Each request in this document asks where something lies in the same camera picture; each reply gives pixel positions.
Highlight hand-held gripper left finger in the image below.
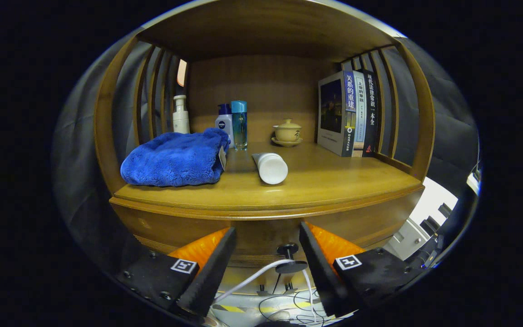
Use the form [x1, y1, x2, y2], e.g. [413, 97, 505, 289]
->
[116, 227, 237, 318]

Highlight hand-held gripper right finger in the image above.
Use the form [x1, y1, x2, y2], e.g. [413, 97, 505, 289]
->
[299, 221, 419, 317]

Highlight wooden drawer with black knob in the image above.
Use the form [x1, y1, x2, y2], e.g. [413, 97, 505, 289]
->
[109, 190, 425, 275]

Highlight green white cleanser tube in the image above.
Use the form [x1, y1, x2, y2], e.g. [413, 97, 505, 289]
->
[252, 152, 289, 185]

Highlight wooden cabinet door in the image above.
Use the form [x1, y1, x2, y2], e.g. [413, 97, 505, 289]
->
[280, 268, 316, 293]
[218, 268, 280, 296]

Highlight wooden countertop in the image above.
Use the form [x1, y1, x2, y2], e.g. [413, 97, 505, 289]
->
[113, 141, 424, 219]

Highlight blue folded towel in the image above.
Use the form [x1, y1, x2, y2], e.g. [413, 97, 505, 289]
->
[120, 127, 231, 188]

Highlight white storage box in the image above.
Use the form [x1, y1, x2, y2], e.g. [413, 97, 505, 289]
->
[383, 177, 459, 262]

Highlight beige lidded tea cup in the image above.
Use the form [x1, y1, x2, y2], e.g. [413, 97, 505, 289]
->
[273, 119, 302, 142]

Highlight white lotion bottle blue cap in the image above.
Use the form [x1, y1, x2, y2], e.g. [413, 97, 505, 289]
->
[215, 104, 235, 148]

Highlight blue glass bottle teal cap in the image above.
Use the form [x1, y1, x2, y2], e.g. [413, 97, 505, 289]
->
[231, 100, 248, 151]

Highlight white pump bottle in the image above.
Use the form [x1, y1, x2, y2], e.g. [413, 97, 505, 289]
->
[173, 94, 191, 134]

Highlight pale blue spine book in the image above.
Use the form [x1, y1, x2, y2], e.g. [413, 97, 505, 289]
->
[351, 70, 367, 158]

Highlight grey book blue spine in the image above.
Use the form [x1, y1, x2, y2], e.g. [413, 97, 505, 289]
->
[317, 70, 357, 158]

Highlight black book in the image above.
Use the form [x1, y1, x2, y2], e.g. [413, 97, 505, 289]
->
[361, 69, 379, 158]

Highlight white side table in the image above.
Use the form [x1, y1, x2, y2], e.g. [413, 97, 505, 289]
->
[466, 173, 482, 196]

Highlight black floor cables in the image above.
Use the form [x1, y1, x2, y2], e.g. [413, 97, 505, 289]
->
[257, 272, 335, 325]

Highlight white cable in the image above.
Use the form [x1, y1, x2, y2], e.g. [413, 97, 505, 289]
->
[212, 259, 319, 324]

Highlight wooden cabinet frame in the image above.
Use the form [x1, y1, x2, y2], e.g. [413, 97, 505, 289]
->
[94, 0, 436, 291]

